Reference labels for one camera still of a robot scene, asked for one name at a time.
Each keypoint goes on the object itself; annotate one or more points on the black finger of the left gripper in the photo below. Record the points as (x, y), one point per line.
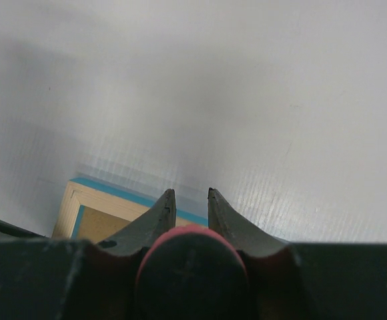
(9, 231)

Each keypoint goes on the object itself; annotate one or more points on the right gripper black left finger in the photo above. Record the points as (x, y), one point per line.
(77, 279)

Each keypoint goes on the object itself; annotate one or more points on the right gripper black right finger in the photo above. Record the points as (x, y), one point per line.
(299, 280)

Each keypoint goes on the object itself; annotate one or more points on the red handled screwdriver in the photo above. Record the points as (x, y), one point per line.
(192, 273)

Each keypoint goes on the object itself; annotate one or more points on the blue wooden picture frame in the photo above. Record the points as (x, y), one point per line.
(93, 210)

